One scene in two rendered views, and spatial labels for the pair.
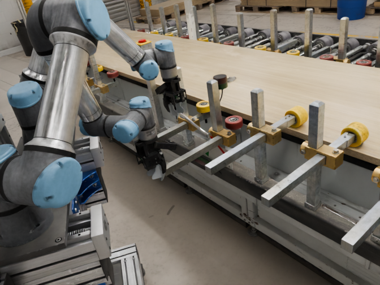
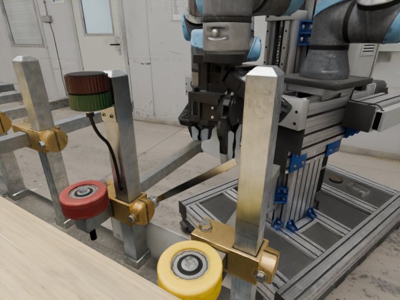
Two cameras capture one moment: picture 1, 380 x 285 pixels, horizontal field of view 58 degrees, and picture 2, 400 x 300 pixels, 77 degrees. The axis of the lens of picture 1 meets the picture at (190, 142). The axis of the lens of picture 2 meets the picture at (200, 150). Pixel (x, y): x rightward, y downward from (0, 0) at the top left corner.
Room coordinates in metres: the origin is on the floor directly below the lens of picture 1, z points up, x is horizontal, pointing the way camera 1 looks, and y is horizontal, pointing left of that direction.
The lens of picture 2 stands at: (1.83, -0.19, 1.16)
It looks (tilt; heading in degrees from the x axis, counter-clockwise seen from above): 24 degrees down; 155
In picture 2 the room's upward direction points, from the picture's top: straight up
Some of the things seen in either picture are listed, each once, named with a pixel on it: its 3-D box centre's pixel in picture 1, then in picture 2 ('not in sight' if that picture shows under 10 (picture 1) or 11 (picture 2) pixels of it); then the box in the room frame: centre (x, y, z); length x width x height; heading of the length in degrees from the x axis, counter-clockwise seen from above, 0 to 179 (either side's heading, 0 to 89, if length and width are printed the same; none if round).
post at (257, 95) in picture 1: (259, 143); (52, 161); (1.19, -0.28, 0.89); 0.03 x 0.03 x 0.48; 35
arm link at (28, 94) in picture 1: (29, 102); (336, 21); (1.23, 0.56, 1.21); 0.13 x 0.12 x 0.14; 11
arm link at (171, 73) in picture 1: (169, 72); (225, 39); (1.46, 0.04, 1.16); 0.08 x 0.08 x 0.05
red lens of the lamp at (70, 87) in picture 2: (220, 78); (87, 81); (1.42, -0.17, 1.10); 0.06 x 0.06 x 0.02
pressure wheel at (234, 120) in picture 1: (234, 129); (88, 214); (1.40, -0.21, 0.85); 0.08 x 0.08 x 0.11
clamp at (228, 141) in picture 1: (221, 135); (121, 203); (1.38, -0.15, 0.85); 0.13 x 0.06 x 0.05; 35
